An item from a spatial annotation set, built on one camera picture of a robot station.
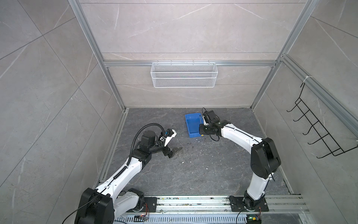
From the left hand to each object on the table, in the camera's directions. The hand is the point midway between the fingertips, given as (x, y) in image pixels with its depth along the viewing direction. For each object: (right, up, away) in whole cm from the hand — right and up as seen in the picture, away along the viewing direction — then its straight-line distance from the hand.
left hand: (176, 138), depth 78 cm
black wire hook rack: (+69, +3, -16) cm, 71 cm away
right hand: (+16, +5, +15) cm, 23 cm away
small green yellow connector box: (+40, -41, -8) cm, 58 cm away
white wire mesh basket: (+5, +43, +22) cm, 49 cm away
